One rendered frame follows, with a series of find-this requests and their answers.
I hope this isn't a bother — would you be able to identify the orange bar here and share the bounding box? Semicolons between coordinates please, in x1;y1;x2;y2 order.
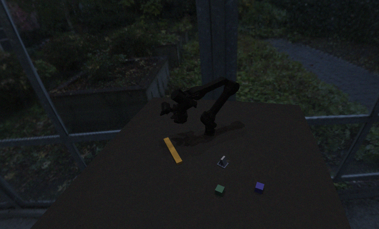
164;138;183;165

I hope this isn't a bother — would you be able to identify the green cube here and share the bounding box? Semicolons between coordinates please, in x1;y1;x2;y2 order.
215;185;225;197

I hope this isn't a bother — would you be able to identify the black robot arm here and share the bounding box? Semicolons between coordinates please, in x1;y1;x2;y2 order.
171;77;239;136

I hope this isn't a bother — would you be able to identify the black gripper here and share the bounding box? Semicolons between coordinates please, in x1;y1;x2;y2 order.
160;102;188;119

